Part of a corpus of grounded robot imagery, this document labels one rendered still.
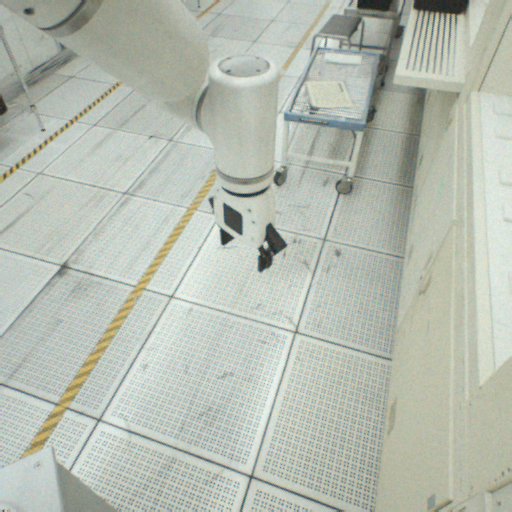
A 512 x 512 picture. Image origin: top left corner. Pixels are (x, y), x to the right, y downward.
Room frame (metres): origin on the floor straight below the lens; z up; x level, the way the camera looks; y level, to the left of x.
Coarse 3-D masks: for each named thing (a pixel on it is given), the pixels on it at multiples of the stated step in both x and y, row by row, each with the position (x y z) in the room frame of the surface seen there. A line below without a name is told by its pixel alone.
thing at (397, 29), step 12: (396, 0) 3.74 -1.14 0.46; (348, 12) 3.55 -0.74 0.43; (360, 12) 3.52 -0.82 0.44; (372, 12) 3.49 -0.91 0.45; (384, 12) 3.46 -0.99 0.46; (396, 12) 4.26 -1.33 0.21; (396, 24) 3.43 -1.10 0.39; (396, 36) 4.24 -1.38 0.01; (372, 48) 3.48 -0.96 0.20; (384, 48) 3.45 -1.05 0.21
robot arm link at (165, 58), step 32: (96, 0) 0.32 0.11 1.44; (128, 0) 0.34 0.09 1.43; (160, 0) 0.37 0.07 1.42; (64, 32) 0.32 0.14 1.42; (96, 32) 0.32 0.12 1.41; (128, 32) 0.34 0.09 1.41; (160, 32) 0.36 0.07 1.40; (192, 32) 0.39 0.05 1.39; (96, 64) 0.35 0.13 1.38; (128, 64) 0.34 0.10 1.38; (160, 64) 0.36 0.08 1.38; (192, 64) 0.38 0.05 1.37; (160, 96) 0.37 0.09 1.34; (192, 96) 0.51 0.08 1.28
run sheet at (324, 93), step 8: (320, 80) 2.33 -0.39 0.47; (328, 80) 2.33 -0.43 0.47; (336, 80) 2.33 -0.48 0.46; (344, 80) 2.34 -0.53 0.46; (312, 88) 2.24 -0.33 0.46; (320, 88) 2.24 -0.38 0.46; (328, 88) 2.24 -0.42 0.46; (336, 88) 2.24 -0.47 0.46; (344, 88) 2.24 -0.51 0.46; (312, 96) 2.15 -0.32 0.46; (320, 96) 2.15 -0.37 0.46; (328, 96) 2.14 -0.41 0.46; (336, 96) 2.15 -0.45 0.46; (344, 96) 2.15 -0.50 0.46; (312, 104) 2.05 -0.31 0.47; (320, 104) 2.06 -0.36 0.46; (328, 104) 2.06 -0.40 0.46; (336, 104) 2.06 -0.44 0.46; (344, 104) 2.06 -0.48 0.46; (352, 104) 2.06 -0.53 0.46
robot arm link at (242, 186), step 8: (216, 168) 0.47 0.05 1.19; (272, 168) 0.47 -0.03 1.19; (216, 176) 0.47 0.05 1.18; (224, 176) 0.45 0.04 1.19; (264, 176) 0.45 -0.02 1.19; (272, 176) 0.47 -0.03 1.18; (224, 184) 0.45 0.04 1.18; (232, 184) 0.45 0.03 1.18; (240, 184) 0.44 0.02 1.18; (248, 184) 0.44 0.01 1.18; (256, 184) 0.45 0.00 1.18; (264, 184) 0.45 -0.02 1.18; (240, 192) 0.44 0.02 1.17; (248, 192) 0.44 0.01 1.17
